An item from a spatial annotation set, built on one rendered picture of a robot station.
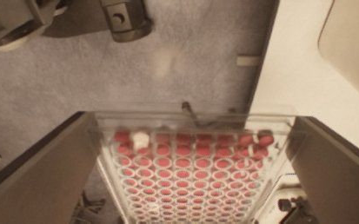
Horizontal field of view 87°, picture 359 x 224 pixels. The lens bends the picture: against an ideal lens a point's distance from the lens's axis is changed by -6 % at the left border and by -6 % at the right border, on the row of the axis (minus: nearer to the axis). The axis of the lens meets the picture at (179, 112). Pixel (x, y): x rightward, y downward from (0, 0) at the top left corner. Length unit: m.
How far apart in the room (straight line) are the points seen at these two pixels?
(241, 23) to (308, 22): 0.79
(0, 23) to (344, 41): 0.61
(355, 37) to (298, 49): 0.10
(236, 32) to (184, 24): 0.28
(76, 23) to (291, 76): 0.92
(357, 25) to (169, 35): 0.94
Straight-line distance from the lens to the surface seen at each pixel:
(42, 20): 0.70
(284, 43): 0.41
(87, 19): 1.06
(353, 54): 0.36
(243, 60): 1.21
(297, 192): 0.79
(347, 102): 0.56
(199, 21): 1.14
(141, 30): 0.99
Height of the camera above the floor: 1.10
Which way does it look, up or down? 49 degrees down
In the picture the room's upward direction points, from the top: 177 degrees counter-clockwise
